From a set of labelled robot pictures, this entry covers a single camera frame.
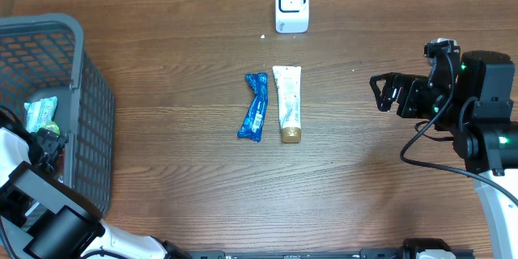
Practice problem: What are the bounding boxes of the light teal tissue pack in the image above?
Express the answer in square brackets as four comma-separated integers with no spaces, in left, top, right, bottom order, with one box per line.
[23,96,58,133]

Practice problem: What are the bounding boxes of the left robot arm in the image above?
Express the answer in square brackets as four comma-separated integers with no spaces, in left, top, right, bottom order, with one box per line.
[1,107,188,259]

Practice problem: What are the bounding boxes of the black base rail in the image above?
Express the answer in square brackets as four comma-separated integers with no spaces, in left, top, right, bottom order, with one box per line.
[177,237,475,259]

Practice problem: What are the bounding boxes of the white barcode scanner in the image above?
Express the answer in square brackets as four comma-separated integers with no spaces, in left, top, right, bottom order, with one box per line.
[275,0,309,34]

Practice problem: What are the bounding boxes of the white tube gold cap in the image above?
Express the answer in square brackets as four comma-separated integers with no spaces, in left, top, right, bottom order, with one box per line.
[272,66,302,143]

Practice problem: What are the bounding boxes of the blue snack wrapper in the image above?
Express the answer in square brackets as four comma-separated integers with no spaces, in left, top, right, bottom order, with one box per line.
[237,72,268,142]

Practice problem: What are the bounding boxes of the grey plastic mesh basket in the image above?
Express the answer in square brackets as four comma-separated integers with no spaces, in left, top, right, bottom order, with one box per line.
[1,13,116,214]

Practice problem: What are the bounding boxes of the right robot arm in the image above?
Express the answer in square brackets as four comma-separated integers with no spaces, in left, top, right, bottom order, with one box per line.
[369,38,517,258]

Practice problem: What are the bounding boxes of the green snack bag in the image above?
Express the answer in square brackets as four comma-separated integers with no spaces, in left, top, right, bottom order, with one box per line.
[36,122,67,163]

